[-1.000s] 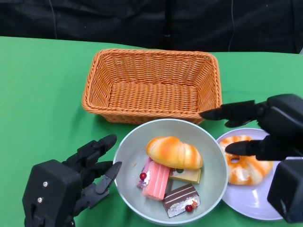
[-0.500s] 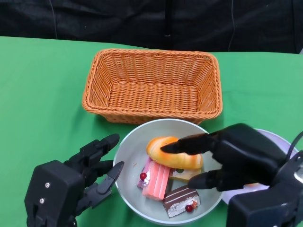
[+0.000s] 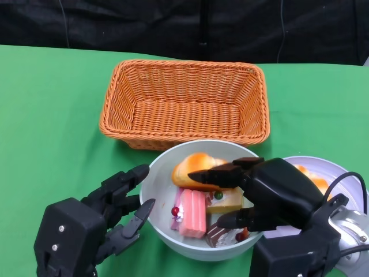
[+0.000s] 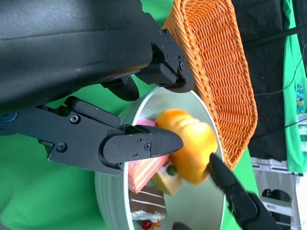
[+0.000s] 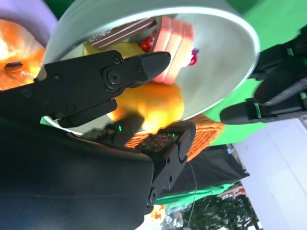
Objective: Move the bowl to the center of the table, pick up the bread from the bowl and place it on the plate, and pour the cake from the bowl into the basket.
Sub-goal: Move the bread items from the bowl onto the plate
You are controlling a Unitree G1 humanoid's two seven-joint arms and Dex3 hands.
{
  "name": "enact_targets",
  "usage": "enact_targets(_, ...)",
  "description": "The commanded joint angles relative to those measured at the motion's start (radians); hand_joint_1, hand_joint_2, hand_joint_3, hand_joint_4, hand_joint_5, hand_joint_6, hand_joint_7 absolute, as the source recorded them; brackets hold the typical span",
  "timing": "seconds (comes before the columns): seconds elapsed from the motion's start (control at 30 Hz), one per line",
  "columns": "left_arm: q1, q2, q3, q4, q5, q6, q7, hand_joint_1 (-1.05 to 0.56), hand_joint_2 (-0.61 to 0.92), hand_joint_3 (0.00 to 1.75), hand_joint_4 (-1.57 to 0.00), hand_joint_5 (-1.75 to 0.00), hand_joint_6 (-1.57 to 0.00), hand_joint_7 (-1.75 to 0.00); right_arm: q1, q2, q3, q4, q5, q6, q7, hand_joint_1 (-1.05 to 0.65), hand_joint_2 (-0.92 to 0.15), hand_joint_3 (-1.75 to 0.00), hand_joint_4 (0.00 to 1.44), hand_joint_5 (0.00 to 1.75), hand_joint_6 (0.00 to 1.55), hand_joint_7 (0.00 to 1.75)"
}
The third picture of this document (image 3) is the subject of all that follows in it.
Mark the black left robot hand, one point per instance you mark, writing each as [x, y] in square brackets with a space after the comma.
[115, 187]

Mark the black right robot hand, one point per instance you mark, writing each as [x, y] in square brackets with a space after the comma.
[276, 190]

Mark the yellow cake slice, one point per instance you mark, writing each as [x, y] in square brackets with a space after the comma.
[227, 203]

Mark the pale green bowl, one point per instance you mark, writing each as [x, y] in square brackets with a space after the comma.
[167, 161]

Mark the chocolate cake slice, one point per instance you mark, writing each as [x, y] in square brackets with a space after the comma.
[219, 236]

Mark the shell-shaped orange bread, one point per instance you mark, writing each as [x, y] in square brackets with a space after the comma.
[193, 164]

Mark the pink cake slice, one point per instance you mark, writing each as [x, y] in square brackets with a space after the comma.
[193, 213]

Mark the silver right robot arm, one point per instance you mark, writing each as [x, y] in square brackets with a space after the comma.
[354, 231]

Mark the lavender round plate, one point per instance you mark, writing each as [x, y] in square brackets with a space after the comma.
[340, 167]

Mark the orange wicker basket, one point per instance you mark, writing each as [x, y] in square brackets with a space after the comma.
[187, 112]

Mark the green tablecloth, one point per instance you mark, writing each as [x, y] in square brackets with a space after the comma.
[52, 101]

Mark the white background object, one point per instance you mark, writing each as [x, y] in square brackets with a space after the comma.
[367, 61]

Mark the black backdrop curtain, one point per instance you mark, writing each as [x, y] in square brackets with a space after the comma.
[129, 26]

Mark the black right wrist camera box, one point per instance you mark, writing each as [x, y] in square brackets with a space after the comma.
[288, 254]

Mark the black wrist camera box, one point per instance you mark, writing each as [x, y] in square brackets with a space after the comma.
[66, 233]
[288, 254]

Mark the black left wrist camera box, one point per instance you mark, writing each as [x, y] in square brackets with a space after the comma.
[66, 233]

